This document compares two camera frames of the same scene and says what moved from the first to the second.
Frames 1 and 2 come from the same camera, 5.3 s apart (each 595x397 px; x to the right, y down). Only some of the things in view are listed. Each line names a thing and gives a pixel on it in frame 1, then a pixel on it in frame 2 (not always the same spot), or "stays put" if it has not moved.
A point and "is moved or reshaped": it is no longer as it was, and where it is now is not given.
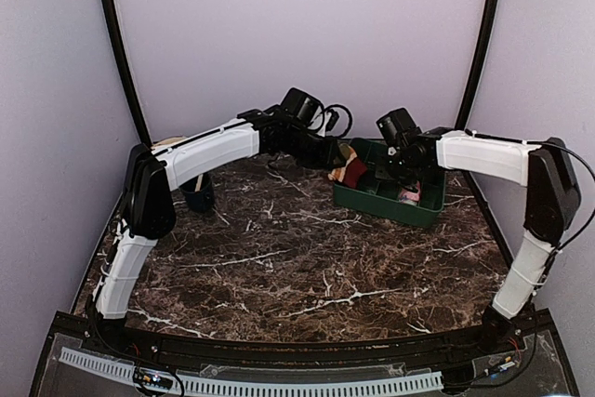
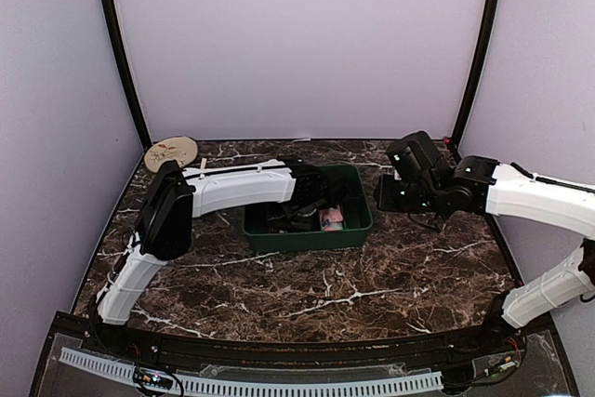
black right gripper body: [400, 168] -> [416, 199]
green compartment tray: [379, 197] -> [292, 226]
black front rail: [276, 354] stays put
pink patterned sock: [409, 197] is moved or reshaped
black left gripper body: [309, 153] -> [290, 216]
